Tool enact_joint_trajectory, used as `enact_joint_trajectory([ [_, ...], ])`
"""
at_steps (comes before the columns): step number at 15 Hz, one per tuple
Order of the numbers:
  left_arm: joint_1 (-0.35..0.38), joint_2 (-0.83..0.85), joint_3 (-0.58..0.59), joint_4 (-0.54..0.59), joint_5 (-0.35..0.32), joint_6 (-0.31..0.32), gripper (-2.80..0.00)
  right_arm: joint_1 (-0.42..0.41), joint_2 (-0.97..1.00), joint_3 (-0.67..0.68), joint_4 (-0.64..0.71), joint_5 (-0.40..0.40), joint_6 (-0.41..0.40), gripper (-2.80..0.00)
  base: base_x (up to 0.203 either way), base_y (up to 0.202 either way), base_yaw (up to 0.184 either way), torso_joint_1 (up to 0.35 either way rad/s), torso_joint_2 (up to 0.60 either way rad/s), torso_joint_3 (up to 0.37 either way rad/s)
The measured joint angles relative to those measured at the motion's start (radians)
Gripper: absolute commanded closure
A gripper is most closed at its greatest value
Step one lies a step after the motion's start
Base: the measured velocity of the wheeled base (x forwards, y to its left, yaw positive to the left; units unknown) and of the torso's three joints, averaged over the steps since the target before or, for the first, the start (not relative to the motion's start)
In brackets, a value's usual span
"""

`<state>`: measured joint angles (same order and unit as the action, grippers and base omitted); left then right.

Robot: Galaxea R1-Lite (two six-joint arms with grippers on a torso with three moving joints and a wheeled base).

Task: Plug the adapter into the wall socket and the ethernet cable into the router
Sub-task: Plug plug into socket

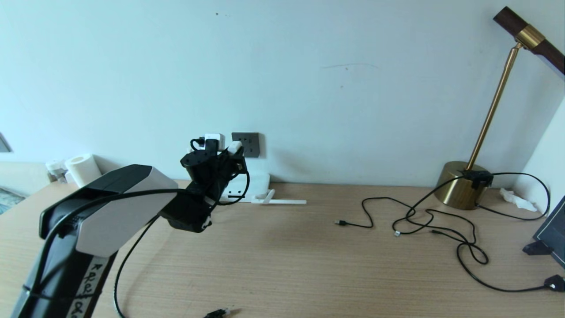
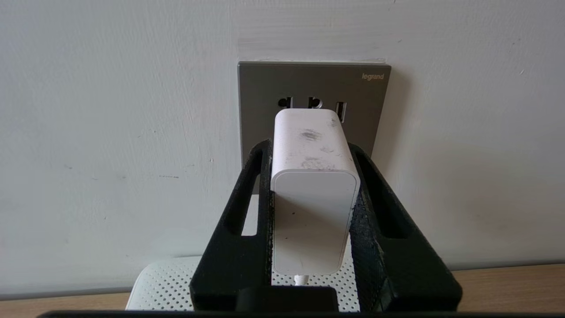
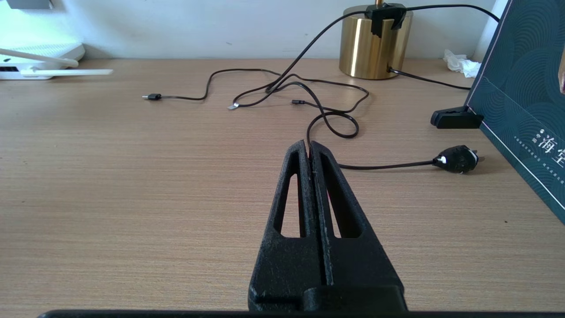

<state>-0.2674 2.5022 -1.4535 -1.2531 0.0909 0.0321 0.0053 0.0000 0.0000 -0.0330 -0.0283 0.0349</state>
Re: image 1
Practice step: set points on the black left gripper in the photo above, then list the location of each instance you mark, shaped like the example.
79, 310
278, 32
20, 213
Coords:
209, 172

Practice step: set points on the white power adapter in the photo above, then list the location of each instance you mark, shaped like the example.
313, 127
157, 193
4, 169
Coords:
235, 147

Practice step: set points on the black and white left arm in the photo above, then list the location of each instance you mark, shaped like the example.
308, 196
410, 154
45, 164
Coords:
114, 212

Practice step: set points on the white router with antennas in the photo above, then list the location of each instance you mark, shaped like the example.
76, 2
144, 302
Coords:
260, 181

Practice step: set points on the white toilet paper roll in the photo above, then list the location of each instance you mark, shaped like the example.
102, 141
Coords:
84, 170

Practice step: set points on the beige upholstered furniture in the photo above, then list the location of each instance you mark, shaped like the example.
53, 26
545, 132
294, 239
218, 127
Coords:
22, 176

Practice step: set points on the patterned grey fabric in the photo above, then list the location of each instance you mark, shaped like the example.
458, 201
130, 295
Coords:
9, 201

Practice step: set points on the brass desk lamp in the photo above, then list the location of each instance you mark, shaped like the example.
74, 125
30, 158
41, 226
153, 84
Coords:
459, 191

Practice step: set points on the black adapter block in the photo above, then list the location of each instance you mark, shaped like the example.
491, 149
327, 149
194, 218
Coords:
477, 178

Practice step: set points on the crumpled white tissue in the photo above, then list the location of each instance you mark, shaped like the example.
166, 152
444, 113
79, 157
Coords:
517, 200

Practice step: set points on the grey wall power socket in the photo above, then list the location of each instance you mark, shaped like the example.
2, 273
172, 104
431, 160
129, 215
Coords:
251, 145

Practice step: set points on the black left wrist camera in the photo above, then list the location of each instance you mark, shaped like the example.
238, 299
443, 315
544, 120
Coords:
214, 141

